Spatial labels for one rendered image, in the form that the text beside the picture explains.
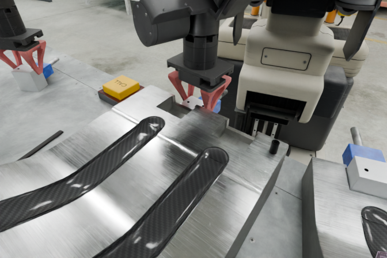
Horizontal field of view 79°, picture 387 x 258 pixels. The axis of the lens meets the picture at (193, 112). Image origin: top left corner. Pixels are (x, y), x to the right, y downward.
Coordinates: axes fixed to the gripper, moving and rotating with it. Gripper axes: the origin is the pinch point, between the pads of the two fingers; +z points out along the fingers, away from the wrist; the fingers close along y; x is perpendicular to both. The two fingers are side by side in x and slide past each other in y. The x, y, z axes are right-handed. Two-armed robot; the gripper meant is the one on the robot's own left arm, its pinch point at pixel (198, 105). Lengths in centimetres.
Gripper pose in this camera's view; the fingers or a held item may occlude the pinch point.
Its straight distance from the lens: 46.0
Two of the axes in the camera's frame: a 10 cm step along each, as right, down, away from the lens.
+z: -0.1, 7.9, 6.2
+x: 6.3, -4.7, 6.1
